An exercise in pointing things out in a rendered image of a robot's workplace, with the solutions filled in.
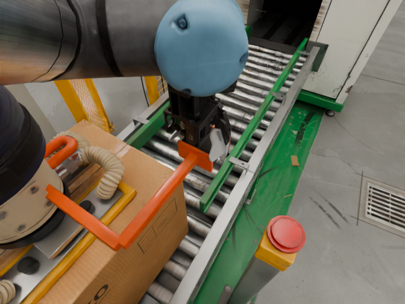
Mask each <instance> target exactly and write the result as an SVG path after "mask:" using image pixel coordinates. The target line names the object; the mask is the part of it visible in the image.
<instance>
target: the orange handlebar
mask: <svg viewBox="0 0 405 304"><path fill-rule="evenodd" d="M63 145H67V146H65V147H64V148H62V149H61V150H60V151H59V152H58V153H56V154H55V155H53V156H52V157H51V158H49V159H48V160H47V163H48V164H49V166H50V167H51V168H52V169H55V168H56V167H58V166H59V165H60V164H61V163H62V162H64V161H65V160H66V159H67V158H68V157H70V156H71V155H73V154H74V152H76V150H77V148H78V141H77V140H76V139H75V138H74V137H73V136H69V135H62V136H58V137H56V138H55V139H53V140H52V141H51V142H49V143H47V145H46V152H45V156H44V159H46V158H47V157H48V156H49V155H51V154H52V153H53V152H55V151H56V150H58V149H59V148H60V147H62V146H63ZM197 163H198V156H197V155H195V154H193V153H189V155H188V156H187V157H186V158H185V159H184V160H183V161H182V163H181V164H180V165H179V166H178V168H177V169H176V170H175V171H174V172H173V173H172V174H171V176H170V177H169V178H168V179H167V181H165V182H164V184H163V185H162V186H161V187H160V189H159V190H158V191H157V192H156V193H155V194H154V195H153V196H152V198H151V199H150V200H149V202H147V204H146V205H145V206H144V207H143V208H142V210H141V211H140V212H139V213H138V214H137V215H136V216H135V217H134V219H133V220H132V221H131V223H130V224H129V225H128V226H127V227H126V228H125V229H124V231H123V232H122V233H121V234H120V235H119V234H117V233H116V232H115V231H114V230H112V229H111V228H109V227H108V226H106V225H105V224H104V223H102V222H101V221H100V220H99V219H97V218H95V217H94V216H93V215H92V214H90V213H88V211H86V210H85V209H83V208H82V207H81V206H79V205H78V204H76V203H75V202H74V201H72V200H71V199H70V198H68V197H67V196H65V195H64V194H63V193H61V192H60V191H59V190H57V189H56V188H54V187H53V186H52V185H50V184H49V185H48V186H47V188H46V191H47V192H48V194H47V195H46V198H47V199H48V200H49V201H50V202H51V203H53V204H54V205H56V206H57V207H58V208H59V209H61V210H62V211H63V212H64V213H66V214H67V215H68V216H70V217H71V218H72V219H73V220H75V221H76V222H77V223H78V224H80V225H81V226H83V227H84V228H85V229H86V230H88V231H89V232H90V233H92V234H93V235H94V236H96V237H97V238H98V239H100V240H101V241H102V242H103V243H104V244H106V245H107V246H109V247H110V248H111V249H112V250H114V251H115V252H118V251H119V250H120V249H121V247H122V248H124V249H128V248H129V247H130V246H131V245H132V243H133V242H134V241H135V240H136V238H137V237H138V236H139V235H140V234H141V232H142V231H143V230H144V228H145V227H146V226H147V225H148V224H149V222H150V221H151V220H152V219H153V218H154V216H155V215H156V213H157V212H158V211H159V210H160V209H161V207H162V206H163V205H164V204H165V203H166V201H167V200H168V198H169V197H170V196H171V195H172V194H173V192H174V191H175V190H176V189H177V188H178V186H179V185H180V184H181V182H182V181H183V180H184V179H185V178H186V176H187V175H188V174H189V173H190V171H191V170H192V169H193V167H194V166H195V165H196V164H197Z"/></svg>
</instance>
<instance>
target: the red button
mask: <svg viewBox="0 0 405 304"><path fill-rule="evenodd" d="M266 234H267V238H268V240H269V242H270V243H271V245H272V246H273V247H274V248H275V249H276V250H278V251H279V252H282V253H285V254H293V253H296V252H298V251H300V250H301V248H302V247H303V246H304V244H305V241H306V234H305V231H304V229H303V227H302V226H301V224H300V223H299V222H298V221H297V220H295V219H293V218H292V217H289V216H285V215H279V216H277V217H274V218H273V219H272V220H271V221H270V222H269V224H268V226H267V230H266Z"/></svg>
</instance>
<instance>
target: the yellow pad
mask: <svg viewBox="0 0 405 304"><path fill-rule="evenodd" d="M103 177H104V176H103ZM103 177H102V178H103ZM100 181H101V179H100V180H98V181H97V182H96V183H95V184H94V185H93V186H92V187H91V188H90V189H89V190H88V191H87V192H86V193H85V194H84V195H83V196H82V197H80V198H79V199H78V200H77V201H76V204H78V205H79V206H81V207H82V208H83V209H85V210H86V211H88V213H90V214H92V215H93V216H94V217H95V218H97V219H99V220H100V221H101V222H102V223H104V224H105V225H106V226H108V225H109V224H110V223H111V221H112V220H113V219H114V218H115V217H116V216H117V215H118V213H119V212H120V211H121V210H122V209H123V208H124V207H125V206H126V205H127V204H128V203H129V202H130V200H131V199H132V198H133V197H134V196H135V195H136V194H137V192H136V190H135V189H133V188H132V187H130V186H128V185H127V184H125V183H124V182H122V181H120V182H119V184H118V187H117V188H116V190H115V193H114V195H113V196H112V197H111V199H108V200H106V199H102V198H99V197H98V196H97V195H96V193H95V191H96V189H97V187H98V185H99V182H100ZM95 239H96V236H94V235H93V234H92V233H90V232H89V231H88V230H86V229H85V228H83V229H82V230H81V231H80V232H79V233H78V234H77V235H76V236H75V238H74V239H73V240H72V241H71V242H70V243H69V244H68V245H67V246H66V247H65V248H64V249H63V250H62V251H61V252H60V253H59V254H58V255H57V256H56V257H55V258H54V259H53V260H51V259H49V258H48V257H47V256H46V255H44V254H43V253H42V252H41V251H40V250H39V249H38V248H37V247H36V246H35V245H34V244H30V245H29V246H28V247H27V248H26V249H25V250H24V251H23V252H22V253H21V254H20V255H19V256H17V257H16V258H15V259H14V260H13V261H12V262H11V263H10V264H8V265H7V266H6V267H5V268H4V269H3V270H2V271H1V272H0V281H2V280H9V281H10V282H11V283H12V284H13V285H14V288H15V291H16V292H15V297H14V298H13V299H11V300H10V301H9V302H8V303H6V304H36V303H37V302H38V301H39V300H40V299H41V298H42V297H43V296H44V295H45V294H46V293H47V292H48V290H49V289H50V288H51V287H52V286H53V285H54V284H55V283H56V281H58V280H59V278H61V276H62V275H63V274H64V273H65V272H66V271H67V270H68V268H69V267H70V266H71V265H72V264H73V263H74V262H75V261H76V260H77V259H78V258H79V257H80V255H81V254H82V253H83V252H84V251H85V250H86V248H88V246H89V245H91V243H92V242H93V241H94V240H95Z"/></svg>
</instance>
